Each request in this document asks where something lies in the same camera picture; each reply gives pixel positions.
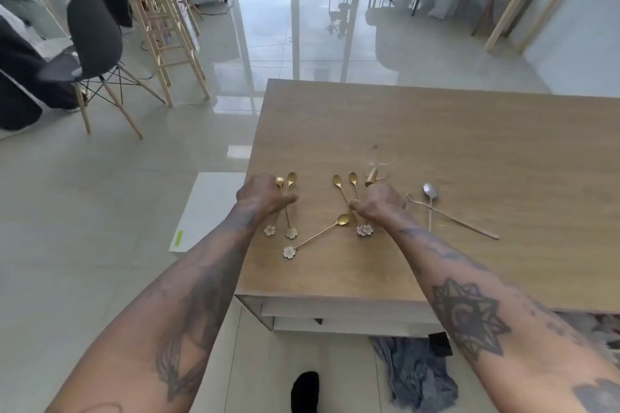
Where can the person's right hand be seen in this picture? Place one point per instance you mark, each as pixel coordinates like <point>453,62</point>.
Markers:
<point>382,204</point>

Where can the person's left hand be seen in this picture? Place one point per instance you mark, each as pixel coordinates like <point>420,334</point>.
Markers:
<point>261,195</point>

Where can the person's left fingers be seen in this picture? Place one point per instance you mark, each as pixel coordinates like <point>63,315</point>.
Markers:
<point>289,198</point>

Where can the person's right fingers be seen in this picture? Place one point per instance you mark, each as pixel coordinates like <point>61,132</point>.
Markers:
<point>359,205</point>

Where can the person's left forearm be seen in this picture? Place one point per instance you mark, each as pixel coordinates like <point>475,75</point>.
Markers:
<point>193,301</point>

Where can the person's right forearm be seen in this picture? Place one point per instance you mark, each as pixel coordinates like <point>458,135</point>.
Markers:
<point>479,311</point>

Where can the cork stopper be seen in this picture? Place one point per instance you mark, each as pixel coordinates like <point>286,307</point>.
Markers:
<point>371,176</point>

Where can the clear glass jar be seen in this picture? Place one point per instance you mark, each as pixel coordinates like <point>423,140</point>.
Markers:
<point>380,161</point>

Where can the white sheet with green label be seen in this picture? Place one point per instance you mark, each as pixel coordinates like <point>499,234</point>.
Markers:
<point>208,214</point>

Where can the black cloth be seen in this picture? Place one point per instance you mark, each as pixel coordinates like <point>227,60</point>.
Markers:
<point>440,344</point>

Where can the grey crumpled cloth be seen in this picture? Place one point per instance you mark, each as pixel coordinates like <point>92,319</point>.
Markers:
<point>416,374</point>

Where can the person's black-socked foot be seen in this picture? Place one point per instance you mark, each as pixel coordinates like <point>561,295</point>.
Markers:
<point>305,393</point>

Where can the wooden stool with white seat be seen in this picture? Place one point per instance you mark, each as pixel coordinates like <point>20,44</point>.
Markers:
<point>164,40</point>

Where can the black chair with wooden legs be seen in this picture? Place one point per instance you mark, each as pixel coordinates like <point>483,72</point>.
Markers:
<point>92,40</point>

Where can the patterned rug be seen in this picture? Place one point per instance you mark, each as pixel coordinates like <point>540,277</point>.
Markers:
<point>596,330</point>

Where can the black jacket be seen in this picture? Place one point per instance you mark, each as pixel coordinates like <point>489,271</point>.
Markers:
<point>19,74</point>

